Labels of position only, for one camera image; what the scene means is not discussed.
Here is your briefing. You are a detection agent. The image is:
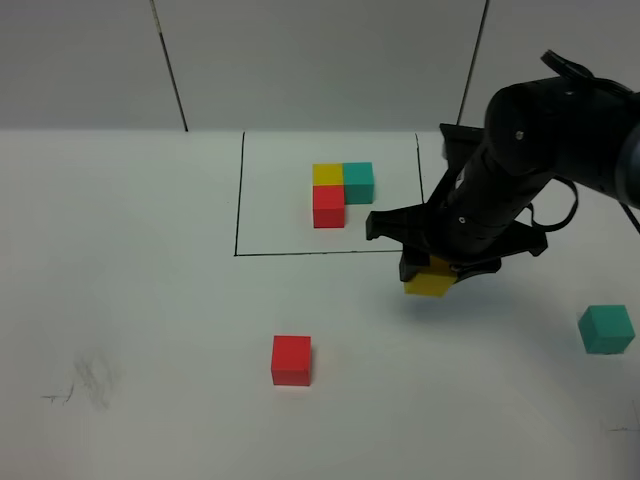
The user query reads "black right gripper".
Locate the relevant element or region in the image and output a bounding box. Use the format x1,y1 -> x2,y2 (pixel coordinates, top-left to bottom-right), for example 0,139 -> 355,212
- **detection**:
366,123 -> 548,283

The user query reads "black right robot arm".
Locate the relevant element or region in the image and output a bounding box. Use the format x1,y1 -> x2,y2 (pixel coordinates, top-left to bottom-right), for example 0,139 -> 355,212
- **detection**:
366,77 -> 639,282

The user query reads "template red cube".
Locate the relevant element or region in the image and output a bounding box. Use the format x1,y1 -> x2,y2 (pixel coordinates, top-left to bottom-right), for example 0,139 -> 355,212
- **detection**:
313,185 -> 345,229

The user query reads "template teal cube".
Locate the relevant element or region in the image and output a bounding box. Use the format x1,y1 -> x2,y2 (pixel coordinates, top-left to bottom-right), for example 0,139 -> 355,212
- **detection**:
343,162 -> 375,205

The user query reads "template yellow cube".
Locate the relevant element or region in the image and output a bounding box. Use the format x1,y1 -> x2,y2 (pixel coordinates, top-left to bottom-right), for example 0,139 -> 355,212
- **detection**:
312,163 -> 344,186

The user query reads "loose teal cube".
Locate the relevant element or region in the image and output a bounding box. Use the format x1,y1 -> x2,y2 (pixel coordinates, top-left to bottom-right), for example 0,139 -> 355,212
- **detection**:
578,305 -> 635,355

